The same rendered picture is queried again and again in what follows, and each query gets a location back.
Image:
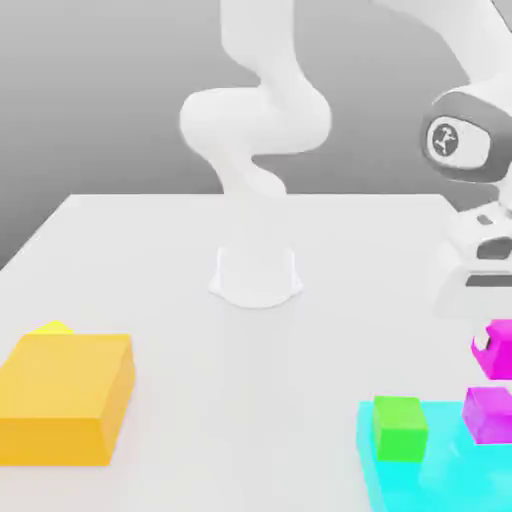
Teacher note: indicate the large cyan box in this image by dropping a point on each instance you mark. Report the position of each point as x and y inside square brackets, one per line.
[448, 484]

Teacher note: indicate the small green cube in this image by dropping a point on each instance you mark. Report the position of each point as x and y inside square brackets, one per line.
[400, 430]

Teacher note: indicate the small magenta cube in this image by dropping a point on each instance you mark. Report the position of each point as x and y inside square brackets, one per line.
[500, 352]
[490, 416]

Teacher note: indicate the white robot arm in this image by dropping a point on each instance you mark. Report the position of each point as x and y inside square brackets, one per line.
[256, 120]

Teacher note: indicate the large orange box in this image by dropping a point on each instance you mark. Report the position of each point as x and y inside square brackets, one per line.
[60, 392]

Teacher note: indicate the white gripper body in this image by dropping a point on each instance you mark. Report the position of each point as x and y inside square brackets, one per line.
[452, 300]

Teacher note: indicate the small yellow cube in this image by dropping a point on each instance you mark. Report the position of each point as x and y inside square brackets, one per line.
[54, 328]

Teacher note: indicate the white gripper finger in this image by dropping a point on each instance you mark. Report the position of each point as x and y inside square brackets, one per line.
[482, 342]

